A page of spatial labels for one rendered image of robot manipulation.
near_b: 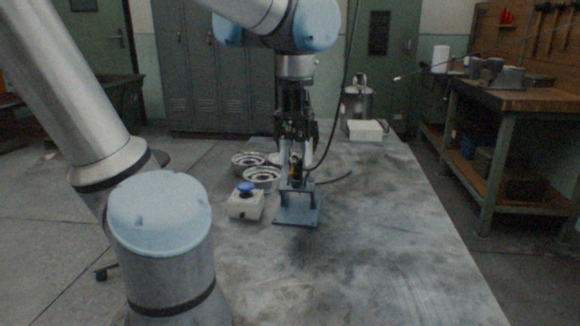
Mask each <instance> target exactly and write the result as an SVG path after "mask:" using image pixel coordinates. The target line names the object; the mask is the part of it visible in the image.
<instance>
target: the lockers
mask: <svg viewBox="0 0 580 326"><path fill-rule="evenodd" d="M150 10H151V17H152V23H153V24H154V31H155V37H156V44H157V51H158V58H159V71H160V78H161V85H162V91H163V99H164V105H165V112H166V119H167V126H168V130H171V134H172V138H183V139H227V140H249V139H250V138H251V137H274V125H273V114H274V113H275V112H276V111H277V110H278V109H279V107H282V86H279V85H277V78H278V76H277V75H276V49H272V48H260V47H240V48H236V47H225V46H223V45H221V44H220V43H219V42H218V40H217V38H216V36H215V34H214V31H213V25H212V14H213V13H211V12H209V11H208V10H206V9H204V8H202V7H200V6H198V5H195V4H193V3H191V2H189V1H187V0H150ZM208 39H209V41H210V40H211V42H212V44H211V45H208Z"/></svg>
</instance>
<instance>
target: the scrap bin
mask: <svg viewBox="0 0 580 326"><path fill-rule="evenodd" d="M93 75H94V76H95V78H96V80H97V81H98V83H99V84H100V85H101V88H102V89H103V91H104V93H105V95H106V96H107V98H108V100H109V101H110V103H111V105H112V107H113V108H114V109H115V111H116V113H117V114H118V116H119V118H120V120H121V122H122V124H123V125H124V127H125V129H126V130H127V131H128V133H129V134H130V135H131V136H136V135H138V134H139V132H138V127H137V124H134V119H135V114H136V109H137V105H138V100H139V97H140V89H141V88H142V86H143V78H145V77H146V75H145V74H118V73H94V74H93ZM34 117H35V116H34ZM36 120H37V121H38V119H36ZM38 123H39V124H40V122H39V121H38ZM40 126H41V128H42V129H43V131H44V133H46V134H47V136H48V137H49V138H46V139H43V145H44V148H45V149H46V150H58V151H61V150H60V149H59V147H58V146H57V145H56V143H55V142H54V141H53V139H52V137H51V136H50V135H49V133H48V132H47V131H46V129H44V128H43V126H42V125H41V124H40Z"/></svg>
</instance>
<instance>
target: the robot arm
mask: <svg viewBox="0 0 580 326"><path fill-rule="evenodd" d="M187 1H189V2H191V3H193V4H195V5H198V6H200V7H202V8H204V9H206V10H208V11H209V12H211V13H213V14H212V25H213V31H214V34H215V36H216V38H217V40H218V42H219V43H220V44H221V45H223V46H225V47H236V48H240V47H260V48H272V49H276V75H277V76H278V78H277V85H279V86H282V107H279V109H278V110H277V111H276V112H275V113H274V114H273V125H274V140H275V142H276V144H277V146H278V154H279V164H280V165H282V166H283V169H284V171H285V173H286V174H287V175H288V176H289V172H290V166H291V161H290V158H291V152H290V148H291V147H292V145H293V139H294V140H295V141H296V142H300V146H301V149H302V150H303V156H302V161H303V165H302V168H305V169H309V168H310V166H311V163H312V160H313V157H314V153H315V150H316V147H317V144H318V141H319V138H320V131H319V128H318V120H314V115H315V112H314V109H312V104H311V99H310V93H309V90H305V89H304V87H309V86H313V85H314V77H313V76H314V66H315V65H318V61H317V60H314V58H315V52H321V51H324V50H326V49H328V48H329V47H330V46H331V45H332V44H333V43H334V41H335V40H336V38H337V34H338V33H339V29H340V26H341V15H340V10H339V7H338V4H337V3H336V2H335V0H187ZM0 70H1V71H2V73H3V74H4V75H5V77H6V78H7V80H8V81H10V83H11V84H12V85H13V87H14V89H15V90H16V91H17V93H18V94H19V95H20V97H21V98H22V99H23V101H24V102H25V104H26V105H27V107H28V108H29V109H30V111H31V112H32V113H33V115H34V116H35V117H36V118H37V119H38V121H39V122H40V124H41V125H42V126H43V128H44V129H46V131H47V132H48V133H49V135H50V136H51V137H52V139H53V141H54V142H55V143H56V145H57V146H58V147H59V149H60V150H61V151H62V153H63V154H64V155H65V156H66V158H67V159H68V160H69V162H70V163H71V167H70V171H69V174H68V177H67V179H68V182H69V183H70V184H71V186H72V187H73V189H74V190H75V191H76V193H77V194H78V195H79V197H80V198H81V199H82V201H83V202H84V203H85V205H86V206H87V207H88V208H89V209H90V210H91V212H92V213H93V215H94V216H95V218H96V219H97V220H98V222H99V224H100V225H101V228H102V230H103V232H104V233H105V235H106V236H107V238H108V240H109V242H110V244H111V246H112V248H113V250H114V252H115V254H116V256H117V259H118V262H119V265H120V269H121V277H122V280H123V285H124V291H125V294H126V298H127V308H126V312H125V317H124V322H123V326H232V314H231V309H230V306H229V303H228V301H227V298H226V297H225V295H224V293H223V292H222V290H221V288H220V286H219V285H218V281H217V279H216V270H215V261H214V251H213V242H212V233H211V208H210V205H209V202H208V196H207V193H206V190H205V188H203V186H202V185H201V184H200V183H199V182H198V181H197V180H196V179H195V178H193V177H191V176H188V175H186V174H183V173H178V174H175V173H174V172H173V171H163V170H162V169H161V167H160V163H159V162H158V161H157V159H156V157H154V156H153V154H152V152H151V150H150V148H149V146H148V145H147V143H146V141H145V140H144V139H142V138H138V137H134V136H131V135H130V134H129V133H128V131H127V130H126V129H125V127H124V125H123V124H122V122H121V120H120V118H119V116H118V114H117V113H116V111H115V109H114V108H113V107H112V105H111V103H110V101H109V100H108V98H107V96H106V95H105V93H104V91H103V89H102V87H101V85H100V84H99V83H98V81H97V80H96V78H95V76H94V75H93V73H92V70H91V69H90V67H89V65H88V64H87V62H86V61H85V60H84V58H83V56H82V53H81V51H80V49H79V48H78V46H77V44H76V43H75V41H74V40H73V38H72V36H71V35H70V33H69V31H68V29H67V28H66V26H65V24H64V23H63V20H62V19H61V17H60V16H59V15H58V13H57V11H55V10H54V8H53V5H52V4H51V2H50V0H0ZM289 177H290V176H289Z"/></svg>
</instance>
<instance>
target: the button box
mask: <svg viewBox="0 0 580 326"><path fill-rule="evenodd" d="M264 207H265V192H264V190H258V189H253V190H252V191H249V192H248V195H243V192H239V191H238V190H237V189H236V188H235V190H234V192H233V193H232V195H231V196H230V198H229V200H228V201H227V213H228V218H229V219H243V220H256V221H257V220H258V218H259V216H260V215H261V214H262V212H263V209H264Z"/></svg>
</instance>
